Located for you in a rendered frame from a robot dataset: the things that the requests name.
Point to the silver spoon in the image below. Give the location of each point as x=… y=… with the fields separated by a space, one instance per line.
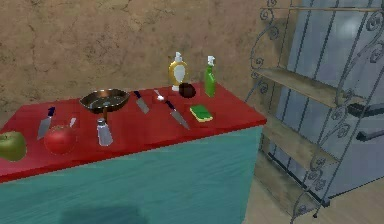
x=159 y=95

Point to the green spray bottle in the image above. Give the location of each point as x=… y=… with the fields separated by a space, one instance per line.
x=210 y=80

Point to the red tomato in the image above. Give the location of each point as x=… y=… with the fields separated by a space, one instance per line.
x=60 y=140

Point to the green apple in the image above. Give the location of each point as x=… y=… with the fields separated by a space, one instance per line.
x=12 y=146

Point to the small butter knife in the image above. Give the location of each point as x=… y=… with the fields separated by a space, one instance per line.
x=72 y=122

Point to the wrought iron wooden shelf rack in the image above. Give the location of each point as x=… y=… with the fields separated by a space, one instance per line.
x=300 y=86

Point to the green and yellow sponge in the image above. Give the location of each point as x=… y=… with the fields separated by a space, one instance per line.
x=201 y=113

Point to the dark frying pan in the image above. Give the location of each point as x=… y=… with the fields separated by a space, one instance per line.
x=105 y=99

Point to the teal counter with red top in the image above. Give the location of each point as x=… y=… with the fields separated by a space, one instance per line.
x=173 y=180

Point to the long blade kitchen knife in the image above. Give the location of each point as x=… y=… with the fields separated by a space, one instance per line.
x=178 y=115

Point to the grey fridge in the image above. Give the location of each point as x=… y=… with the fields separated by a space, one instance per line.
x=346 y=66

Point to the yellow soap dispenser bottle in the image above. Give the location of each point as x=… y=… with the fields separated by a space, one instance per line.
x=178 y=71

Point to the dark brown potato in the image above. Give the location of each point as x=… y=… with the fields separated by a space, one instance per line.
x=187 y=90

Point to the wide blade kitchen knife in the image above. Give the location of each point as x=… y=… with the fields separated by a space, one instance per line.
x=44 y=125

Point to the silver salt shaker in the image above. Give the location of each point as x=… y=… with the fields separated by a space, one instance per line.
x=104 y=134

